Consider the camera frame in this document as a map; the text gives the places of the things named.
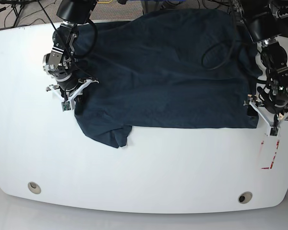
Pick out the dark navy t-shirt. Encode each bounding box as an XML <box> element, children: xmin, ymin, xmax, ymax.
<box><xmin>74</xmin><ymin>9</ymin><xmax>262</xmax><ymax>148</ymax></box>

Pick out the left table grommet hole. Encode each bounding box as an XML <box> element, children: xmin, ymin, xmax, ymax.
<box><xmin>28</xmin><ymin>182</ymin><xmax>41</xmax><ymax>195</ymax></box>

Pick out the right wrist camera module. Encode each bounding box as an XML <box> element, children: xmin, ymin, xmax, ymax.
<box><xmin>61</xmin><ymin>100</ymin><xmax>74</xmax><ymax>112</ymax></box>

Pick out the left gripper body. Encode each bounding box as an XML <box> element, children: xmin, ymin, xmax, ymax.
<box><xmin>243</xmin><ymin>94</ymin><xmax>288</xmax><ymax>129</ymax></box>

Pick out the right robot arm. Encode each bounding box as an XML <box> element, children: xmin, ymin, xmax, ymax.
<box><xmin>43</xmin><ymin>0</ymin><xmax>98</xmax><ymax>112</ymax></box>

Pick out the red tape rectangle marking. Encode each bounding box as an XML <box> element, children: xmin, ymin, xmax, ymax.
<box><xmin>259</xmin><ymin>137</ymin><xmax>280</xmax><ymax>170</ymax></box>

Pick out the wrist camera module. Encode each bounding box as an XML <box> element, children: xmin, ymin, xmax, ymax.
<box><xmin>266</xmin><ymin>126</ymin><xmax>280</xmax><ymax>137</ymax></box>
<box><xmin>61</xmin><ymin>100</ymin><xmax>74</xmax><ymax>112</ymax></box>

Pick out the right table grommet hole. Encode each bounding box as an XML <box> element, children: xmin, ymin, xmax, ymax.
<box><xmin>238</xmin><ymin>191</ymin><xmax>252</xmax><ymax>204</ymax></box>

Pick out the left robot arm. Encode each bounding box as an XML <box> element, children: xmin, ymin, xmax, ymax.
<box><xmin>228</xmin><ymin>0</ymin><xmax>288</xmax><ymax>136</ymax></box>

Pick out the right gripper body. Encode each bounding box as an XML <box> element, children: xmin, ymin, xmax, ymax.
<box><xmin>46</xmin><ymin>78</ymin><xmax>99</xmax><ymax>105</ymax></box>

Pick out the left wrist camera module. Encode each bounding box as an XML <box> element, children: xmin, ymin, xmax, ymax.
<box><xmin>266</xmin><ymin>126</ymin><xmax>280</xmax><ymax>137</ymax></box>

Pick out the table grommet hole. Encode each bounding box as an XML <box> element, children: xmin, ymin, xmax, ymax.
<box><xmin>28</xmin><ymin>182</ymin><xmax>41</xmax><ymax>195</ymax></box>
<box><xmin>238</xmin><ymin>191</ymin><xmax>252</xmax><ymax>204</ymax></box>

